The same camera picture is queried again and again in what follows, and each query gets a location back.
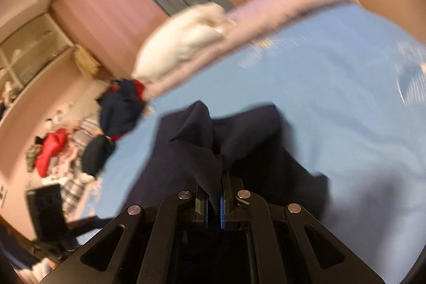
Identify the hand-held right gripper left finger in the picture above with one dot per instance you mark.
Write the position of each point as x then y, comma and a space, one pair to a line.
208, 217

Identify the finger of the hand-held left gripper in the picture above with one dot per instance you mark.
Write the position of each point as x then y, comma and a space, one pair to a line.
90, 224

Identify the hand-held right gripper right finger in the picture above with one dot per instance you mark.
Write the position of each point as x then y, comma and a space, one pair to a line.
222, 214

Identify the navy zip jacket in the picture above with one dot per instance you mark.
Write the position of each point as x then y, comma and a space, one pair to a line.
253, 137

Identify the pink clothes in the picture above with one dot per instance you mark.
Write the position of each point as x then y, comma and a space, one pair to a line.
68, 161

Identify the white cloth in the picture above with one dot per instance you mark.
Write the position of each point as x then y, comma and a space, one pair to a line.
86, 178

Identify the red puffer jacket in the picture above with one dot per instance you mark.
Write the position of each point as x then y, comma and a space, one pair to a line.
50, 147

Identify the folded dark garment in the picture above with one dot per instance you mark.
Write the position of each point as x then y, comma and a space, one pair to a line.
96, 154

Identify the white plush toys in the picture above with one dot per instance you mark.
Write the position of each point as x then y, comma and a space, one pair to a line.
61, 114

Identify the crumpled navy garment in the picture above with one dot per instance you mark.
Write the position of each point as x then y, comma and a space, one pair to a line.
119, 114

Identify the beige tassel hanging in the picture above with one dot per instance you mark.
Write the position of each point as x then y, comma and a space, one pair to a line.
86, 61

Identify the blue floral bed sheet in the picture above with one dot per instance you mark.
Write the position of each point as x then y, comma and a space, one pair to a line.
332, 87

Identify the white fluffy pillow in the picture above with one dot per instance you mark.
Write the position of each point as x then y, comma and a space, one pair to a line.
176, 44

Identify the pink quilt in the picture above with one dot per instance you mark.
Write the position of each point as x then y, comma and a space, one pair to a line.
283, 1

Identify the wall shelf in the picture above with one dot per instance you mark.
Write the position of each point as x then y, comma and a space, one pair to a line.
33, 51

